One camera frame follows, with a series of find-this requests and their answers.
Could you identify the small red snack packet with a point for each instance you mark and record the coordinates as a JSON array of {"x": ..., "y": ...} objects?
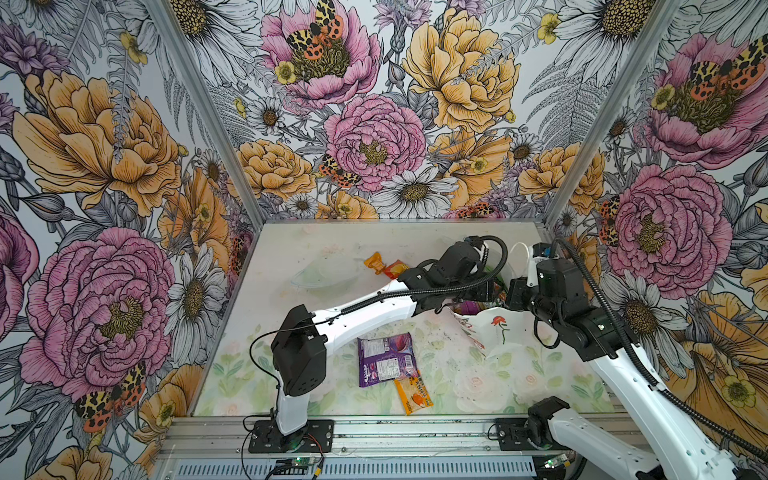
[{"x": 394, "y": 270}]

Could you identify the green circuit board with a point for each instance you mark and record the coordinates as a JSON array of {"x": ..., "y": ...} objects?
[{"x": 298, "y": 466}]

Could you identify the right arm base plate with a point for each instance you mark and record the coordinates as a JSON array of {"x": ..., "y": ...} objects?
[{"x": 513, "y": 434}]

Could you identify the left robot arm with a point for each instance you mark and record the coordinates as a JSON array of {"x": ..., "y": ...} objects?
[{"x": 466, "y": 271}]

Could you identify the aluminium frame post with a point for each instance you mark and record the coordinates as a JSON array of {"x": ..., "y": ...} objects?
[
  {"x": 186, "y": 68},
  {"x": 646, "y": 46}
]

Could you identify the aluminium front rail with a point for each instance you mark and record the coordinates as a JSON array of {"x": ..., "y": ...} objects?
[{"x": 382, "y": 447}]

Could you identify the narrow orange snack packet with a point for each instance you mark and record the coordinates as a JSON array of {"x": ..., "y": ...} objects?
[{"x": 413, "y": 394}]

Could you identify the white floral paper bag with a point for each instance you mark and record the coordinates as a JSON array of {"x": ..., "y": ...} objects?
[{"x": 496, "y": 327}]

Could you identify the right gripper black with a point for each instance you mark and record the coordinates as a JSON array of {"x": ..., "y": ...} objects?
[{"x": 517, "y": 287}]

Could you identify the right aluminium frame post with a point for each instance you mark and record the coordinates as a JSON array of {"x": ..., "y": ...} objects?
[{"x": 646, "y": 46}]

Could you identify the small orange snack packet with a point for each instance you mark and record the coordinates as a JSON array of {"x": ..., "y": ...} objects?
[{"x": 375, "y": 263}]

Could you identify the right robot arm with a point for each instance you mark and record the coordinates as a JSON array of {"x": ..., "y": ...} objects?
[{"x": 679, "y": 447}]

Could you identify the purple snack packet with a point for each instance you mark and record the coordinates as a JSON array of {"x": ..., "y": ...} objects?
[{"x": 385, "y": 359}]

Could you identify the left aluminium frame post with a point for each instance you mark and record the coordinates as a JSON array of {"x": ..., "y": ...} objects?
[{"x": 186, "y": 68}]

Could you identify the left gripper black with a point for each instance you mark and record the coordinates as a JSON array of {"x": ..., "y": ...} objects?
[{"x": 486, "y": 287}]

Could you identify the magenta snack bag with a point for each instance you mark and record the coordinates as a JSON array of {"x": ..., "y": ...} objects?
[{"x": 469, "y": 308}]

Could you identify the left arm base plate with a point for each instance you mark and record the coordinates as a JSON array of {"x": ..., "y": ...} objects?
[{"x": 315, "y": 437}]

